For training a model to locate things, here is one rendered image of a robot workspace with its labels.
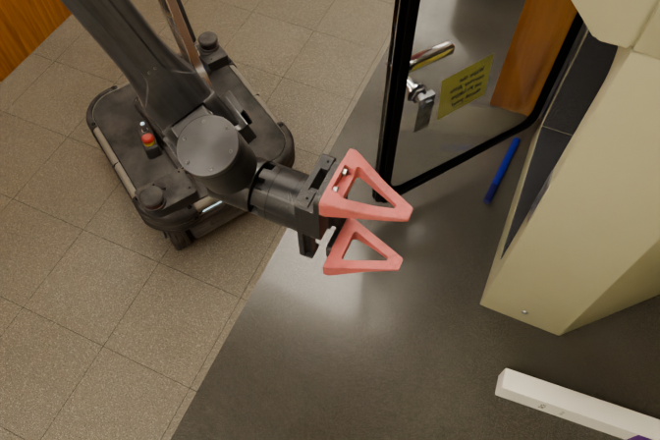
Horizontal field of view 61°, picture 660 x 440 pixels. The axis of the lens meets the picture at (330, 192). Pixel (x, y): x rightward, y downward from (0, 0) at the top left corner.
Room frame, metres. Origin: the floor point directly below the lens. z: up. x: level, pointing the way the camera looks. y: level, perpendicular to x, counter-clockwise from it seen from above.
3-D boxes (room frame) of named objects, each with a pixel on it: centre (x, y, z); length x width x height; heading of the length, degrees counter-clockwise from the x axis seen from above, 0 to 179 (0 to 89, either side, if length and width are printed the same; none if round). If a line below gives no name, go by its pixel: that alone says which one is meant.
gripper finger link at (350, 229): (0.27, -0.03, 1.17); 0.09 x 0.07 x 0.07; 66
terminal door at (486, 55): (0.50, -0.19, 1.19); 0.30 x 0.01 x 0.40; 120
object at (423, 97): (0.44, -0.11, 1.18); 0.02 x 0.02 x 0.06; 30
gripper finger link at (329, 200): (0.27, -0.03, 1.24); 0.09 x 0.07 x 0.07; 66
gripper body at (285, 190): (0.30, 0.04, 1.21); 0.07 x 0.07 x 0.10; 66
